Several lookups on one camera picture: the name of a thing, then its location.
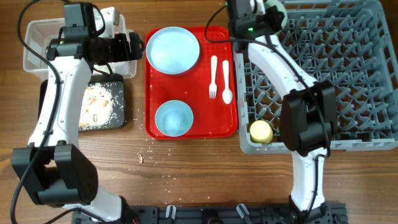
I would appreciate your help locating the black food waste tray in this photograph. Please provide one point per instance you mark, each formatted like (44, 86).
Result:
(105, 105)

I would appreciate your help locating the light blue bowl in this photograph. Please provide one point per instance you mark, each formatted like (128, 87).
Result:
(174, 118)

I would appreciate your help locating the grey dishwasher rack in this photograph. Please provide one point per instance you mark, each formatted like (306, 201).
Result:
(345, 42)

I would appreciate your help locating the light blue plate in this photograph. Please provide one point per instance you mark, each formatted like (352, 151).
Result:
(172, 50)

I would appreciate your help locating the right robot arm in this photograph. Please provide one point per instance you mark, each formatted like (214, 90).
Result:
(308, 113)

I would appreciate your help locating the yellow plastic cup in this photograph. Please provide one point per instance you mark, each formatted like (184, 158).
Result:
(261, 132)

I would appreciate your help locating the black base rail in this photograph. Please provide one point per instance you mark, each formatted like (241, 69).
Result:
(331, 213)

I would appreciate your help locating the red serving tray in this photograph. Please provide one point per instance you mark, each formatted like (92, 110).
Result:
(212, 118)

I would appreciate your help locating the mint green bowl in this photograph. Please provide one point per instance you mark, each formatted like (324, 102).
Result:
(280, 7)

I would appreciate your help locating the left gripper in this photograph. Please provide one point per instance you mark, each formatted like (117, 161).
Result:
(123, 53)

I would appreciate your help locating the white plastic spoon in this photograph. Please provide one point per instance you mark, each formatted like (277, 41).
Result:
(227, 93)

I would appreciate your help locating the food scraps and rice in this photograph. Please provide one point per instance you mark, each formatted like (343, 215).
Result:
(98, 105)

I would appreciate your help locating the white plastic fork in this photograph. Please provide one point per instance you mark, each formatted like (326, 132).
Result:
(213, 86)

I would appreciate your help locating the clear plastic waste bin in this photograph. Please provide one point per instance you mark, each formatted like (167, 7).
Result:
(38, 35)

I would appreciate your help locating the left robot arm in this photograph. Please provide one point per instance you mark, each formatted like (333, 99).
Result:
(51, 168)

